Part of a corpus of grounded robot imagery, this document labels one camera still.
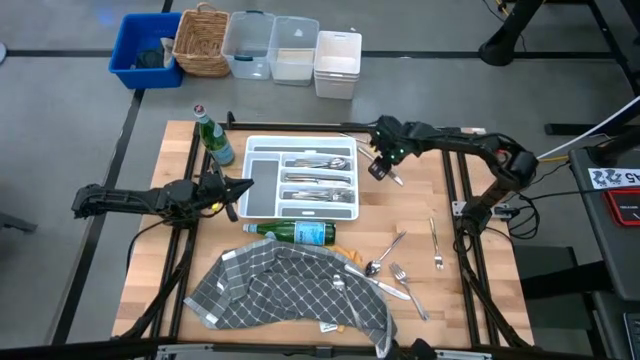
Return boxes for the wicker basket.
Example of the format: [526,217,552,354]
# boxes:
[172,2,232,79]

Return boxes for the green glass water bottle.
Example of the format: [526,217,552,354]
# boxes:
[242,219,337,247]
[192,103,236,168]

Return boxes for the white paper with digits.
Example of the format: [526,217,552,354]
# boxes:
[587,167,640,190]

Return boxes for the blue plastic bin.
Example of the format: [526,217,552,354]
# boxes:
[108,12,185,90]

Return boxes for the grey metal foot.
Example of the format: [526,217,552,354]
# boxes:
[0,211,39,235]

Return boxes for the black stand base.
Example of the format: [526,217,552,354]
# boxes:
[477,0,546,68]

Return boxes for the black power cables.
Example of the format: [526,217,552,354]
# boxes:
[492,159,574,241]

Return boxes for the orange cloth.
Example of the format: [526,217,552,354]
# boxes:
[329,244,365,269]

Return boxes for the black floor rail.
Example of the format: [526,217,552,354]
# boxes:
[543,121,640,137]

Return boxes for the grey checked kitchen cloth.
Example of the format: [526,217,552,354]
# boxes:
[183,238,399,359]

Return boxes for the dark grey desk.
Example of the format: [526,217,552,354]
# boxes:
[568,142,640,301]

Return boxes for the white cable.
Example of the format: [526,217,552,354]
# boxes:
[537,94,640,160]

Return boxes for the silver fork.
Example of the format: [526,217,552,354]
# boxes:
[292,193,357,204]
[428,216,446,272]
[289,189,355,198]
[388,261,431,322]

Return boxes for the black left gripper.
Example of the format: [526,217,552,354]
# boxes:
[197,172,255,224]

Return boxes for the silver mounting bracket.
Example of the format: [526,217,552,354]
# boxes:
[451,200,514,220]

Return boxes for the clear bin with blue handle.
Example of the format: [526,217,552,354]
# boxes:
[220,9,276,81]

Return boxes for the white plastic cutlery tray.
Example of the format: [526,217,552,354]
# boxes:
[237,134,361,222]

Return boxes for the silver aluminium bar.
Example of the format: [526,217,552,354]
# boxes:
[433,349,494,360]
[155,343,214,360]

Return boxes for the clear plastic bin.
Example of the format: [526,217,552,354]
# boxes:
[267,14,321,87]

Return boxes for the red device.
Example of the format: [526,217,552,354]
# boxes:
[602,188,640,227]

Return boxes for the black cloth bundle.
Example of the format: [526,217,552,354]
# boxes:
[134,47,166,70]

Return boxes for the silver spoon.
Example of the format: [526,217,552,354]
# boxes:
[299,160,352,171]
[293,157,349,167]
[332,274,371,329]
[363,229,408,278]

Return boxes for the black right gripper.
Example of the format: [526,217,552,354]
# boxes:
[368,117,416,182]

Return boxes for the white plastic bin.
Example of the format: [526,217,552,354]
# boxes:
[313,29,363,101]

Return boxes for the black keyboard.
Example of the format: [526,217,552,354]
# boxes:
[623,312,640,360]

